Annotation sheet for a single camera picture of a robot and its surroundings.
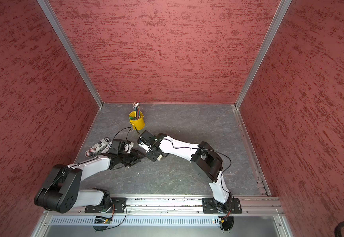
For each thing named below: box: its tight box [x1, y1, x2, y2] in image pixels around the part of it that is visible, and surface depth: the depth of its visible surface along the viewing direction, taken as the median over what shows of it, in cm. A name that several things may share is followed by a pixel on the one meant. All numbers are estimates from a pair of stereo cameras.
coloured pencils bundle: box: [129, 102, 141, 120], surface depth 99 cm
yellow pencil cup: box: [128, 110, 146, 131], surface depth 102 cm
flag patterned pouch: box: [85, 137, 111, 158], surface depth 94 cm
